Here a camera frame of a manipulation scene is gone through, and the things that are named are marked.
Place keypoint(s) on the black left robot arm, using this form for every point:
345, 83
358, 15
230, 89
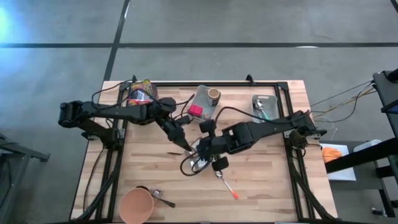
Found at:
109, 110

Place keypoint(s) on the tan peanut butter jar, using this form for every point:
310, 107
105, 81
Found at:
214, 93

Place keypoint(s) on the white plastic container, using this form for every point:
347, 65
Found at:
367, 144

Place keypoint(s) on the salmon pink bowl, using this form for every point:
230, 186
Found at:
136, 207

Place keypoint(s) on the dark metal stand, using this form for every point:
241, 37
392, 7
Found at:
25, 152

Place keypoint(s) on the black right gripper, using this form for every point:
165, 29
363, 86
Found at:
214, 146

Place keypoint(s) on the white paper sheet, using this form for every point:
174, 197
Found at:
342, 174

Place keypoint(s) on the dark translucent plastic bin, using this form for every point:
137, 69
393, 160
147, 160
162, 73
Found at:
154, 96

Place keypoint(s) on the black frame clamp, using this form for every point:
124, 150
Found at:
249, 79
134, 78

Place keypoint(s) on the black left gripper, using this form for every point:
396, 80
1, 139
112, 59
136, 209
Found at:
174, 130

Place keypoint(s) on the dark side table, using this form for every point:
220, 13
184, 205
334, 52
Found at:
385, 90

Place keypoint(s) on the orange cloth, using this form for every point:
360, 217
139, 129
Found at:
331, 154

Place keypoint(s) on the pink cube box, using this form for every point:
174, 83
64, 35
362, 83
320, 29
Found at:
195, 110

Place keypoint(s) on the white label spice jar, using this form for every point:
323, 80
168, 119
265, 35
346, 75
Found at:
199, 162

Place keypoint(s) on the small yellow label glass jar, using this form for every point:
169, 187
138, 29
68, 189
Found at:
157, 193

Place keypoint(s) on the white plastic bin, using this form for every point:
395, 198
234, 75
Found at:
272, 102
202, 96

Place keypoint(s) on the black spoon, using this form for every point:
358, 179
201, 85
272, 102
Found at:
168, 203

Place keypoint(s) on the small orange label spice jar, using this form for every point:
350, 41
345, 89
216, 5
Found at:
206, 117

